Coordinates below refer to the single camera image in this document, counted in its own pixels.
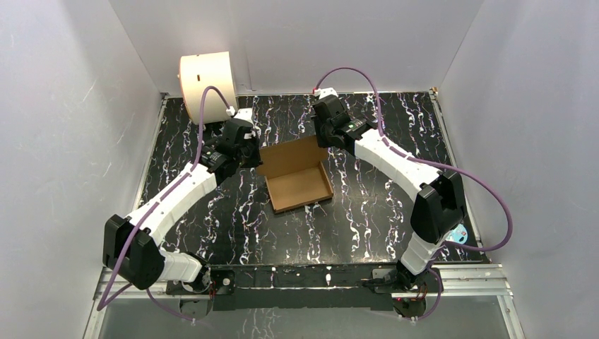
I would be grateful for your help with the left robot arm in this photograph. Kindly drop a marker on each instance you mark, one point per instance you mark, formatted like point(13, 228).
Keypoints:
point(132, 243)

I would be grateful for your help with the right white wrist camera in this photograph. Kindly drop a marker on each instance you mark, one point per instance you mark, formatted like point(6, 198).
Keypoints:
point(322, 93)

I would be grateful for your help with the blue white packaged item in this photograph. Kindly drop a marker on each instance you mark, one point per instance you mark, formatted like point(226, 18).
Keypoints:
point(458, 235)

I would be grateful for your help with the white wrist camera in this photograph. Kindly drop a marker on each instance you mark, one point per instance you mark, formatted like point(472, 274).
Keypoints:
point(322, 93)
point(245, 114)

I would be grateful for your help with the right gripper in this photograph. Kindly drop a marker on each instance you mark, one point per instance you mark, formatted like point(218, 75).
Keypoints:
point(321, 143)

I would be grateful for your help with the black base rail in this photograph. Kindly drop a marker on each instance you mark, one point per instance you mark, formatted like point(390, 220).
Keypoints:
point(377, 286)

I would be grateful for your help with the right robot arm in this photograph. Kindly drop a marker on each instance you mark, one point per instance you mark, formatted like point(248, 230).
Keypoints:
point(438, 196)

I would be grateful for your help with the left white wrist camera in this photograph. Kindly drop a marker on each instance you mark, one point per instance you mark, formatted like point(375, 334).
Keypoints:
point(245, 114)

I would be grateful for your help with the cream cylindrical wooden box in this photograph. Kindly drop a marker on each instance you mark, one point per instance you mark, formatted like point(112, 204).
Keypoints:
point(207, 87)

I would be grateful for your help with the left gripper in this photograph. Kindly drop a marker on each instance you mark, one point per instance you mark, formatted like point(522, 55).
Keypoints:
point(250, 152)

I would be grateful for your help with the brown cardboard box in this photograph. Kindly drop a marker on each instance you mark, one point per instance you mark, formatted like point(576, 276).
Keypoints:
point(295, 174)

